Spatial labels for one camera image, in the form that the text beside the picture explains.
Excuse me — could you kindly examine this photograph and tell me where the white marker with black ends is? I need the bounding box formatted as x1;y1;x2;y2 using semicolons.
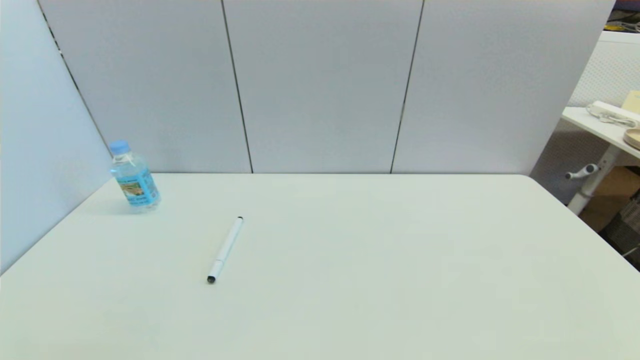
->
207;216;244;285

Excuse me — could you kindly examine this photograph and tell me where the clear water bottle blue label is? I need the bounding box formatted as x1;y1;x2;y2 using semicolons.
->
108;140;162;214

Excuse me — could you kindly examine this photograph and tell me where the white side table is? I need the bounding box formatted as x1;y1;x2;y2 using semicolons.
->
561;106;640;216

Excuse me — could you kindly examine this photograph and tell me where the white power strip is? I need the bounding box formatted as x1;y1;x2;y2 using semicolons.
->
586;100;640;129

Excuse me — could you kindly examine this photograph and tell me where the brown cardboard box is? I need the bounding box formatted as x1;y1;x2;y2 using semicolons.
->
579;165;640;232

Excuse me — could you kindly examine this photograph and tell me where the white perforated partition panel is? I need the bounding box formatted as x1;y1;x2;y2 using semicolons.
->
529;30;640;205

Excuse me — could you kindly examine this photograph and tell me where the black mesh crate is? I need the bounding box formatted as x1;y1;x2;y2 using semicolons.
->
599;196;640;257

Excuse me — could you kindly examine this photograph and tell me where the pale yellow box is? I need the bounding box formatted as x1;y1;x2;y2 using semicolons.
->
621;89;640;114

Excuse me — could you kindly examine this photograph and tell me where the white table crank handle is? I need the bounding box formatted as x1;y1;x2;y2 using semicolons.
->
565;163;600;181

